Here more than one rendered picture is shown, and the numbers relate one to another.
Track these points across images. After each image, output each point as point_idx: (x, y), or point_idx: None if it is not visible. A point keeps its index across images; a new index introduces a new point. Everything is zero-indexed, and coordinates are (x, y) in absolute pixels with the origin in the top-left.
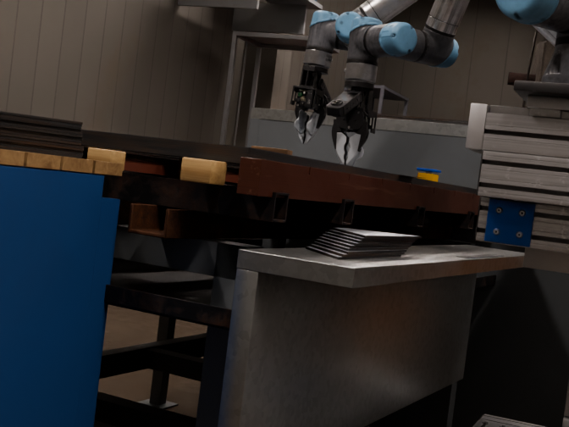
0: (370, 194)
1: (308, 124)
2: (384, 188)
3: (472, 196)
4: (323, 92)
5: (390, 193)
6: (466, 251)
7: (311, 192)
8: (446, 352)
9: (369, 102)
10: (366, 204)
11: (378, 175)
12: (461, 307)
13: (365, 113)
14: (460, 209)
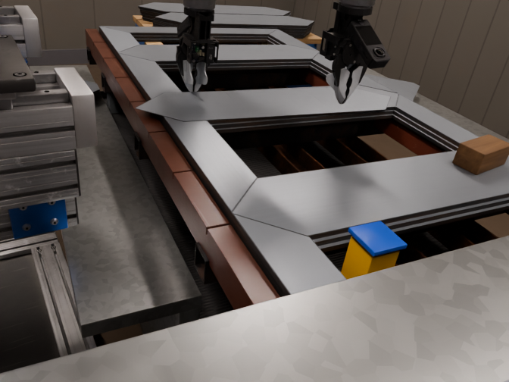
0: (111, 82)
1: (326, 76)
2: (117, 86)
3: (207, 233)
4: (335, 38)
5: (120, 95)
6: (103, 195)
7: (95, 57)
8: (149, 326)
9: (195, 29)
10: (110, 88)
11: (138, 85)
12: (160, 320)
13: (179, 37)
14: (183, 214)
